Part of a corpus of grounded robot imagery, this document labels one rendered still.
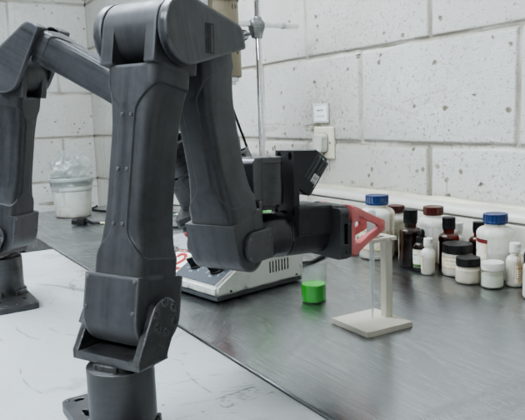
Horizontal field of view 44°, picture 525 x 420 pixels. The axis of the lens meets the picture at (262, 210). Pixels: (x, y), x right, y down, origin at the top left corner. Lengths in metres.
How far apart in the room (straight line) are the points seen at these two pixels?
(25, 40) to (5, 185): 0.24
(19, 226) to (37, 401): 0.44
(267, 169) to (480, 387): 0.34
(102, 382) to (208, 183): 0.23
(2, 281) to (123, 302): 0.60
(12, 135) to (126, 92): 0.53
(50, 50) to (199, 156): 0.45
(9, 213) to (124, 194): 0.55
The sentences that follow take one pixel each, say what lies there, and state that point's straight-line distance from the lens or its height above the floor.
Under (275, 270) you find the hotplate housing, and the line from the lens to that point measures 1.12.
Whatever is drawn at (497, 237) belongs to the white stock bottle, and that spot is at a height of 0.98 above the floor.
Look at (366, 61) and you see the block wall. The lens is 1.60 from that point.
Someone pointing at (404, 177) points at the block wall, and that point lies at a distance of 1.51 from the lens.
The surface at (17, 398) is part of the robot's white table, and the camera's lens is 0.78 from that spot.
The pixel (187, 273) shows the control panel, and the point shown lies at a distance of 1.12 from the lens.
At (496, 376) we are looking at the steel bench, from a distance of 0.79.
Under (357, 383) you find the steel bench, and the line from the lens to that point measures 0.75.
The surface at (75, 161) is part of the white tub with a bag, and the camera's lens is 2.11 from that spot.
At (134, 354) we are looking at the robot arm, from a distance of 0.61.
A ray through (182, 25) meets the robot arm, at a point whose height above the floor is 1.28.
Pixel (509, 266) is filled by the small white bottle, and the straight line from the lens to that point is 1.15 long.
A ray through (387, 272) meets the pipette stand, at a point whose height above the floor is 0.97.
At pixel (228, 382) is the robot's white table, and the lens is 0.76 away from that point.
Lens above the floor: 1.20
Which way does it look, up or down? 8 degrees down
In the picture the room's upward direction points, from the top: 2 degrees counter-clockwise
